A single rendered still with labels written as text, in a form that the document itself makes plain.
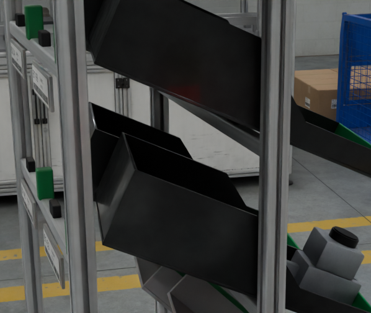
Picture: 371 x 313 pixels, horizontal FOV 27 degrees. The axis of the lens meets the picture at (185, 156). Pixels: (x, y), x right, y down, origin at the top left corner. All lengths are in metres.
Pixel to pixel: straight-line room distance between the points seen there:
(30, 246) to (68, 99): 0.42
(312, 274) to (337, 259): 0.03
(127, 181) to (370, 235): 3.55
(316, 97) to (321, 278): 4.99
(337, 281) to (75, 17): 0.39
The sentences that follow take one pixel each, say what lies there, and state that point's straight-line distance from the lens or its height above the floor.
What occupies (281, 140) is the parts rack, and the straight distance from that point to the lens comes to 0.66.
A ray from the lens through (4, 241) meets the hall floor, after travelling 4.16.
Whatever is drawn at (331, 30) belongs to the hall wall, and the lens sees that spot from 9.70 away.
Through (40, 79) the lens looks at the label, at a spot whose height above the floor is 1.45.
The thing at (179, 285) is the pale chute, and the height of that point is 1.19.
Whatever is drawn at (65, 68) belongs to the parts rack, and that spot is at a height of 1.47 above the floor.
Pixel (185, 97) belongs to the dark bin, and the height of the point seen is 1.43.
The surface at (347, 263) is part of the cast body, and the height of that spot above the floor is 1.24.
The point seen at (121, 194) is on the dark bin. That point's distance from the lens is 0.69.
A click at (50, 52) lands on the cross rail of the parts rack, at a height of 1.47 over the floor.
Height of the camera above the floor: 1.57
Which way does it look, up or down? 17 degrees down
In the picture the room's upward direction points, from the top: 1 degrees counter-clockwise
